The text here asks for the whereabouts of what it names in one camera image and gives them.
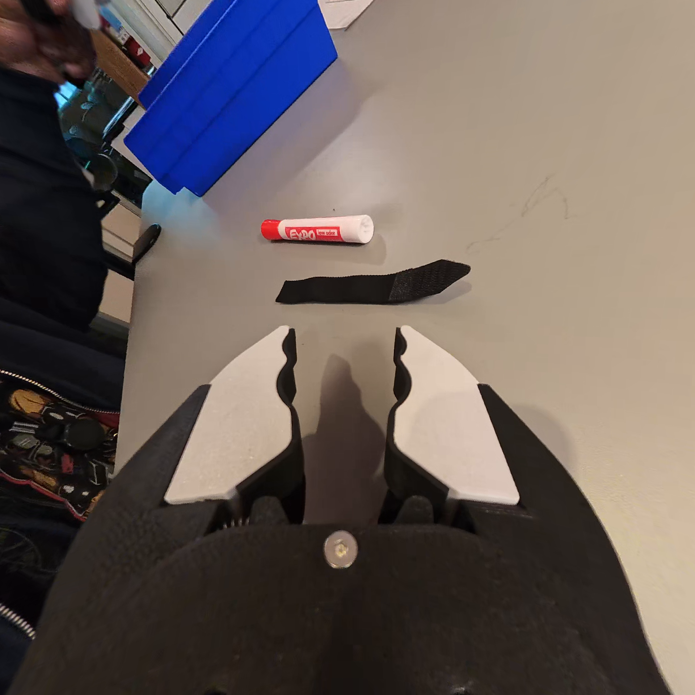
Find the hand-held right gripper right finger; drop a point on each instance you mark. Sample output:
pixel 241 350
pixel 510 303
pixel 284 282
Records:
pixel 456 429

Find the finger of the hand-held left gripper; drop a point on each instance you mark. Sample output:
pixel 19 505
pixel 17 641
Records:
pixel 87 13

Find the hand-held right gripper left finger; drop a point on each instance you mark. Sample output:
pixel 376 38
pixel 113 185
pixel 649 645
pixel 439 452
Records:
pixel 234 429

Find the large blue plastic bin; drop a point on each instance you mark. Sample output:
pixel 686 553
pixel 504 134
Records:
pixel 239 87

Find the red marker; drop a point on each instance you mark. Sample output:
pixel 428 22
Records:
pixel 320 230

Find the person's left forearm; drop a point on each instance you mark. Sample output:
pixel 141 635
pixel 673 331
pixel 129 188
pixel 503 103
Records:
pixel 43 196

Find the person's left hand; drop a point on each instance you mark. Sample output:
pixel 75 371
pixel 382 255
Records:
pixel 38 43

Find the black office chair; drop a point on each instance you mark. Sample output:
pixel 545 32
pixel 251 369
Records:
pixel 144 241

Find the printed paper sheet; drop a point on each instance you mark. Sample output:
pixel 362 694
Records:
pixel 345 9

